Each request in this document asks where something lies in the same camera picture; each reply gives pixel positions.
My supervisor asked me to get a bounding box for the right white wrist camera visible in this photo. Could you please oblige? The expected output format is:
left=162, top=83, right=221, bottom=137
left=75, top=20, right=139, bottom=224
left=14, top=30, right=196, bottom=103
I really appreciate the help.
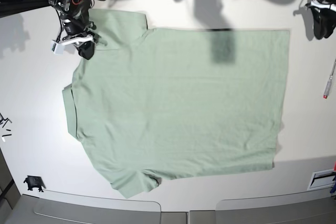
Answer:
left=50, top=40, right=65, bottom=55

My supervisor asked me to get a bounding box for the red-tipped screwdriver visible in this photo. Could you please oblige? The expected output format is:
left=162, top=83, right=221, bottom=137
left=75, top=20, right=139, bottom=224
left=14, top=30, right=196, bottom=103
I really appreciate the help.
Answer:
left=323, top=60, right=336, bottom=99

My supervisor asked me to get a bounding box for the grey chair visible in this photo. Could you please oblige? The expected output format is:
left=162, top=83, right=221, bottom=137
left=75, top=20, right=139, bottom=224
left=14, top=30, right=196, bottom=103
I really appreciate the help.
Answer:
left=215, top=189, right=335, bottom=223
left=33, top=199, right=161, bottom=224

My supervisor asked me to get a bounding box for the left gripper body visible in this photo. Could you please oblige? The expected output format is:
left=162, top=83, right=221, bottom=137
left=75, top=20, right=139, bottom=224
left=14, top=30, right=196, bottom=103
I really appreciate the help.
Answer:
left=305, top=0, right=336, bottom=12

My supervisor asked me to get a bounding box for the black plastic clip part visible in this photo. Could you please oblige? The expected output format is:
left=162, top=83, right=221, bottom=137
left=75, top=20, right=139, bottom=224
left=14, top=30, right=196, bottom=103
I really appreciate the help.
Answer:
left=24, top=176, right=46, bottom=193

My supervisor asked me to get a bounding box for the right grey chair back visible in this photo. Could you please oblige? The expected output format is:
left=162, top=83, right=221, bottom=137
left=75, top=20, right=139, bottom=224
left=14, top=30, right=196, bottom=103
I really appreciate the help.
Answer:
left=215, top=189, right=335, bottom=223

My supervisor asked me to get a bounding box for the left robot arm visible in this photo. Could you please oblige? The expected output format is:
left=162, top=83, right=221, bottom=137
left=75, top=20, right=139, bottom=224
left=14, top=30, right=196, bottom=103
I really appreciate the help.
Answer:
left=306, top=0, right=335, bottom=40

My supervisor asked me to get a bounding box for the light green T-shirt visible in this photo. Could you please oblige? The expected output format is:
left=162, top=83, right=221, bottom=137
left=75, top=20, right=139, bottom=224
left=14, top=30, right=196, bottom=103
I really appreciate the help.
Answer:
left=62, top=9, right=290, bottom=198

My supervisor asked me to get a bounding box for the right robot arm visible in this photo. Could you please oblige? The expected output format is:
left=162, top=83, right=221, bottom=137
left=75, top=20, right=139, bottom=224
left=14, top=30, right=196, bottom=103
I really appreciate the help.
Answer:
left=49, top=0, right=98, bottom=60

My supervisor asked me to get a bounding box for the left grey chair back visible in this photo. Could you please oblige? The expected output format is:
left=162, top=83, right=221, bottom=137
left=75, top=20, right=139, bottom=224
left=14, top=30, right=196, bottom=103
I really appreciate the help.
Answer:
left=33, top=199, right=161, bottom=224

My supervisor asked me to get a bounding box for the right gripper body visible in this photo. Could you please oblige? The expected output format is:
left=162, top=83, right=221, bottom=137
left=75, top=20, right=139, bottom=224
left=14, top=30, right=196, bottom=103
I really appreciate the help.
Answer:
left=60, top=16, right=97, bottom=45

